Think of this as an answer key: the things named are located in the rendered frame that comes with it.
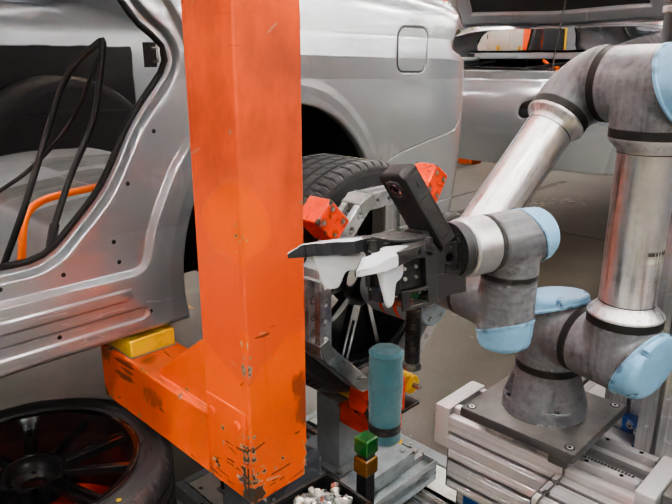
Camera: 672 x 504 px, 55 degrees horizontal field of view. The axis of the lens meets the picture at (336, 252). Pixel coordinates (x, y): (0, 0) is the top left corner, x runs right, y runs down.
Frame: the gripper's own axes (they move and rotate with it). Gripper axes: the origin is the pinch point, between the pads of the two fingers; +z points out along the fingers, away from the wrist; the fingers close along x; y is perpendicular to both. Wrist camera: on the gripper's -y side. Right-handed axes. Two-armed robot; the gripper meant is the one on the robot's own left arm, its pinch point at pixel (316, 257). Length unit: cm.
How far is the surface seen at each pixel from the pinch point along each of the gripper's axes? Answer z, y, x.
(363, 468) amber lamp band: -34, 58, 49
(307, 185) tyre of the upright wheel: -45, -1, 84
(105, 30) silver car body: -47, -73, 287
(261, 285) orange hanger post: -17, 15, 54
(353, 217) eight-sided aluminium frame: -50, 7, 71
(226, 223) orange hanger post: -12, 2, 56
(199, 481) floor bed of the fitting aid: -24, 98, 138
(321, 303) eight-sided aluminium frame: -39, 26, 71
